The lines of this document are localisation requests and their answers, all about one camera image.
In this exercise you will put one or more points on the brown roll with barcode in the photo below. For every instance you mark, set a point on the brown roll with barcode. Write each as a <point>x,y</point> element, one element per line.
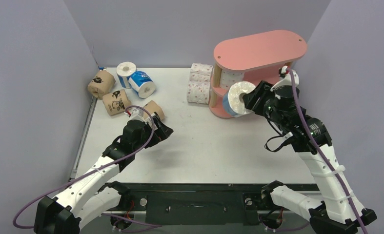
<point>153,108</point>

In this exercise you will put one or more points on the upper floral paper roll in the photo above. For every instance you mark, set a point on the upper floral paper roll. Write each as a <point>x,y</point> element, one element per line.
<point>200,72</point>

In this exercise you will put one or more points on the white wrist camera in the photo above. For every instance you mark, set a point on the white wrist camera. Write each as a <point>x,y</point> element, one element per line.
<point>285,78</point>
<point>139,114</point>

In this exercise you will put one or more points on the upright blue white roll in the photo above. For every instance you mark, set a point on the upright blue white roll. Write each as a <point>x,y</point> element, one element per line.
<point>124,70</point>

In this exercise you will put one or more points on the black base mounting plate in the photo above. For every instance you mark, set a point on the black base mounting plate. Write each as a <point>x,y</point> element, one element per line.
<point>192,204</point>

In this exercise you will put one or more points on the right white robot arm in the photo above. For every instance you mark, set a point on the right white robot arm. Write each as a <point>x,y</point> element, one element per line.
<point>339,211</point>

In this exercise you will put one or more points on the brown roll black print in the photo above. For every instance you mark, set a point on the brown roll black print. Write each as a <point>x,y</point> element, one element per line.
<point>101,84</point>

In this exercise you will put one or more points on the lying blue white roll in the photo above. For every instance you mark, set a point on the lying blue white roll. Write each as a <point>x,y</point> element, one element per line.
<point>142,84</point>

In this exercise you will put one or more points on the lower floral paper roll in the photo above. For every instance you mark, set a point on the lower floral paper roll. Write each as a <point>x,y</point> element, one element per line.
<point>198,92</point>

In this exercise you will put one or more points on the floral paper roll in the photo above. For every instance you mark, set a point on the floral paper roll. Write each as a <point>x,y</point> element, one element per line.
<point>200,72</point>
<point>198,92</point>

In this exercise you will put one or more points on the pink three-tier shelf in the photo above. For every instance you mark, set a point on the pink three-tier shelf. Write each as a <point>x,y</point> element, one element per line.
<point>259,56</point>

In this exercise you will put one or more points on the floral roll on shelf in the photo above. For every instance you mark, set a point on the floral roll on shelf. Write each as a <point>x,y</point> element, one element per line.
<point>228,78</point>

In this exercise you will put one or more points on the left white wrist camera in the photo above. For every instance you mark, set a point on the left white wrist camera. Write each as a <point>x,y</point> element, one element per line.
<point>139,114</point>

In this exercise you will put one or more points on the brown roll cartoon print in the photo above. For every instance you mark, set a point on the brown roll cartoon print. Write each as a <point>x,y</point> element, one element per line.
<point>116,102</point>

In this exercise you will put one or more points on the blue paper roll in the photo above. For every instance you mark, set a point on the blue paper roll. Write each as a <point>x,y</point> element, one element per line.
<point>232,101</point>

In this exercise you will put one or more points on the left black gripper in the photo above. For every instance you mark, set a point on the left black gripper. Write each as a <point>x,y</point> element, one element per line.
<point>161,133</point>

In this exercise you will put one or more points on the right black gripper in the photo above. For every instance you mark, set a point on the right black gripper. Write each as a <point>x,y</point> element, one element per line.
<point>260,98</point>

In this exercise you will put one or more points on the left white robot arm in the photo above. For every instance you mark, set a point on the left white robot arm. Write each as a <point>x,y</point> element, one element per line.
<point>90,195</point>

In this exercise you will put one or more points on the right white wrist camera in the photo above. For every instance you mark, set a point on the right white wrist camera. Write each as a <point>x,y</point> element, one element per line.
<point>285,78</point>

